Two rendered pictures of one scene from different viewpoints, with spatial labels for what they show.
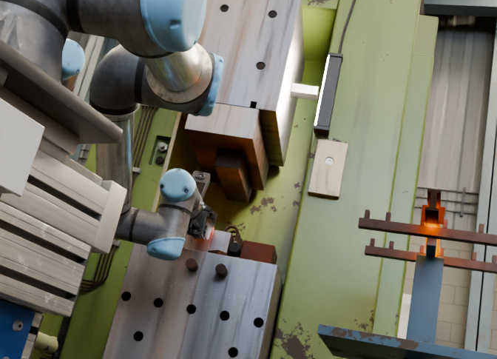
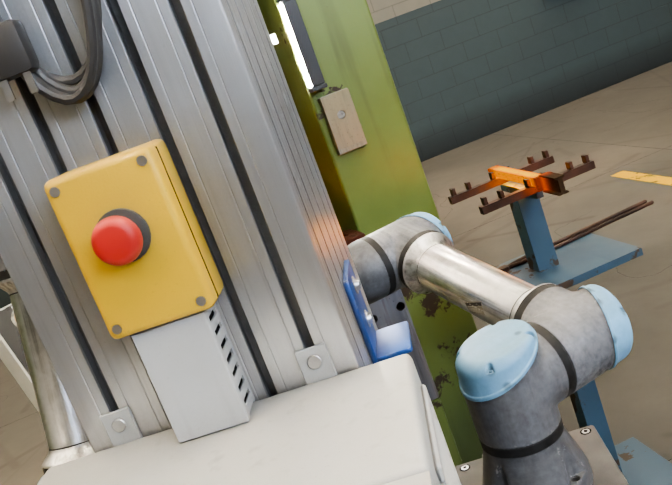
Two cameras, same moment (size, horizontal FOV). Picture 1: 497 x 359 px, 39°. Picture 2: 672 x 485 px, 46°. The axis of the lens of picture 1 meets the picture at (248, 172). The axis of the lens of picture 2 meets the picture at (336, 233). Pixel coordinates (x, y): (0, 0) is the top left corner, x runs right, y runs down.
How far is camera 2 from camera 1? 1.31 m
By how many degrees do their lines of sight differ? 42
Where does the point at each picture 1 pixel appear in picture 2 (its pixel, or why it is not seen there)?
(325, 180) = (348, 136)
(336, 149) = (341, 100)
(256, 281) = not seen: hidden behind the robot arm
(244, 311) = (385, 305)
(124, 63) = (377, 284)
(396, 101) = (362, 16)
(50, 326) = not seen: hidden behind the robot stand
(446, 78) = not seen: outside the picture
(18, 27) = (570, 453)
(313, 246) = (368, 198)
